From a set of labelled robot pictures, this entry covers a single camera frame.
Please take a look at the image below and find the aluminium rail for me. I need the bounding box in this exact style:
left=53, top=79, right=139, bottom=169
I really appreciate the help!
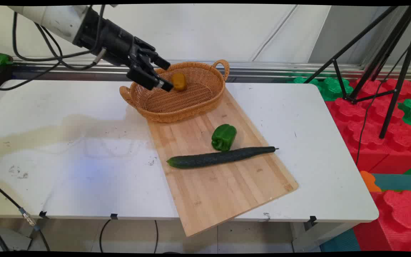
left=12, top=58, right=411, bottom=82

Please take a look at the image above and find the bamboo cutting board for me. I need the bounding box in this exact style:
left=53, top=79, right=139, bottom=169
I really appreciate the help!
left=147, top=87, right=299, bottom=237

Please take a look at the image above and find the thin black tripod cable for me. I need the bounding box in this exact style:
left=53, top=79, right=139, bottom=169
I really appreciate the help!
left=355, top=46, right=410, bottom=166

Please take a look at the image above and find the large red foam block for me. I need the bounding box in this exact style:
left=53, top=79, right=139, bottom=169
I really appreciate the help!
left=325, top=78, right=411, bottom=174

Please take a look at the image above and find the green bell pepper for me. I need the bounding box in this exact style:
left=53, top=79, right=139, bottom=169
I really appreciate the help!
left=211, top=124, right=237, bottom=152

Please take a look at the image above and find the long dark green cucumber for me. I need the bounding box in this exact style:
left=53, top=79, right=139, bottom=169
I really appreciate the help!
left=166, top=146, right=279, bottom=169

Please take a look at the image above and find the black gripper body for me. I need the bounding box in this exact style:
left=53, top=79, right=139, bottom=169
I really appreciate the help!
left=73, top=6, right=157, bottom=69

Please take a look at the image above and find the yellow bell pepper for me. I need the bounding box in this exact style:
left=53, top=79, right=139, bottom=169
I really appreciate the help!
left=171, top=72, right=188, bottom=92

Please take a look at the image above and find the green toy vegetable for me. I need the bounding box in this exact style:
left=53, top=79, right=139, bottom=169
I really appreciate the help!
left=0, top=54, right=14, bottom=70

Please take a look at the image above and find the teal foam mat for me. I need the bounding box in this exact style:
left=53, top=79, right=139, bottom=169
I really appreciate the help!
left=371, top=173, right=411, bottom=192

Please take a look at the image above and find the woven wicker basket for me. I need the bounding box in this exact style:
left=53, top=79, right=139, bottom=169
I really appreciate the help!
left=119, top=59, right=230, bottom=124

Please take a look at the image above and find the black cable with metal connector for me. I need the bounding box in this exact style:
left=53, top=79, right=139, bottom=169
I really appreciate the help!
left=0, top=180, right=51, bottom=252

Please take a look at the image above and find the orange foam piece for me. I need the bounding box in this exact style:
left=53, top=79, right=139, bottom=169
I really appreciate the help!
left=360, top=171, right=383, bottom=193

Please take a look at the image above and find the black tripod stand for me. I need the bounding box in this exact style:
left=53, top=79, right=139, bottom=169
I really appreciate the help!
left=304, top=5, right=411, bottom=140

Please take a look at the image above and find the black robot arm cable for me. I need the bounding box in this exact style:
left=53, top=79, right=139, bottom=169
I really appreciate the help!
left=0, top=5, right=107, bottom=92

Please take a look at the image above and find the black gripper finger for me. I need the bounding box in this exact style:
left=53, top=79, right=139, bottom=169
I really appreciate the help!
left=126, top=64, right=174, bottom=92
left=138, top=39, right=171, bottom=71

